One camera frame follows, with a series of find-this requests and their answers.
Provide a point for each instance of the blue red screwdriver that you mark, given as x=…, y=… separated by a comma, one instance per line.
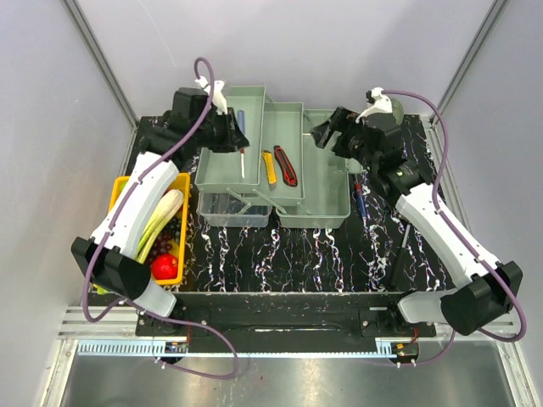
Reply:
x=360, y=202

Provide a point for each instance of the green melon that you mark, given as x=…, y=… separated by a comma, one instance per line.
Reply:
x=397, y=111

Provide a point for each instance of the red black utility tool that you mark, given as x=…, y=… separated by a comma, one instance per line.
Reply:
x=288, y=173

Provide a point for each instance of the translucent green tool box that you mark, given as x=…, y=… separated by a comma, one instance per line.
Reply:
x=233, y=189

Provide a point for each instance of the yellow plastic bin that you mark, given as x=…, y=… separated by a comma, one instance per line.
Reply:
x=182, y=183

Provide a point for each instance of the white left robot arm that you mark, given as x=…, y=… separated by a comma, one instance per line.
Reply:
x=200, y=118

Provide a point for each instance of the red apple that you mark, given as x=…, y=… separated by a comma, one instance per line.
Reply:
x=165, y=267

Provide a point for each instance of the aluminium frame post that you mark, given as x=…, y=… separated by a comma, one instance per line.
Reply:
x=88, y=37
x=481, y=36

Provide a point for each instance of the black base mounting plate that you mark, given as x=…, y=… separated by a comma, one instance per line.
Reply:
x=287, y=323

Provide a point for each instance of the white green leek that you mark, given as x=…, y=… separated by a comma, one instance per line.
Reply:
x=165, y=210

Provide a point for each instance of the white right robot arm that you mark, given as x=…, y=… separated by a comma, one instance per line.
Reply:
x=484, y=287

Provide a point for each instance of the left aluminium frame post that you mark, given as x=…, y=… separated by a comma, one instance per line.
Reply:
x=88, y=37

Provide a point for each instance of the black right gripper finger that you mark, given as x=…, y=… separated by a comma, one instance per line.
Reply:
x=340, y=119
x=322, y=134

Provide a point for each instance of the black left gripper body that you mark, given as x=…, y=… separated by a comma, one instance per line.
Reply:
x=217, y=131

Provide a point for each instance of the white slotted cable duct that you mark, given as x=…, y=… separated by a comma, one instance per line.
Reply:
x=160, y=348

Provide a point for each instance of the yellow utility knife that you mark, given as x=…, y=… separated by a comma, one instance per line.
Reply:
x=270, y=169

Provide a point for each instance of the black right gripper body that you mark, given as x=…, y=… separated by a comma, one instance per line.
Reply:
x=349, y=142

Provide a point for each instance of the right aluminium frame post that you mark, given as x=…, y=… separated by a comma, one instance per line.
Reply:
x=481, y=36

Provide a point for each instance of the dark purple grapes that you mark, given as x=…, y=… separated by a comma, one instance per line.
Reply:
x=166, y=241

